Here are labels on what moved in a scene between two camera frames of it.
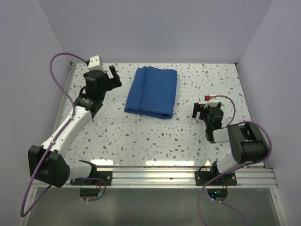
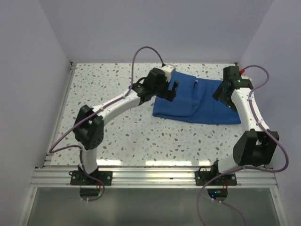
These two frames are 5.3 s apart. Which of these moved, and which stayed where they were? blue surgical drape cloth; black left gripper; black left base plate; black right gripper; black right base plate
Moved: blue surgical drape cloth; black right gripper; black left gripper
Stayed: black left base plate; black right base plate
